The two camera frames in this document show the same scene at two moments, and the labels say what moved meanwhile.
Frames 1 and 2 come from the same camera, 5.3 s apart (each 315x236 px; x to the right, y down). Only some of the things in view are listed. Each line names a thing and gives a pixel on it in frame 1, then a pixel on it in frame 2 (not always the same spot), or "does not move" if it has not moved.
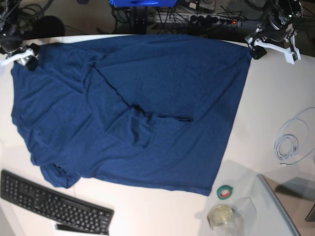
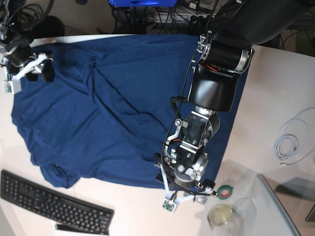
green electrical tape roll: x=224 y=191 does not move
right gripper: x=274 y=28 → x=184 y=181
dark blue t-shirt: x=148 y=110 does not move
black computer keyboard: x=69 y=213 does not move
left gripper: x=12 y=42 → x=19 y=50
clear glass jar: x=222 y=221 does not move
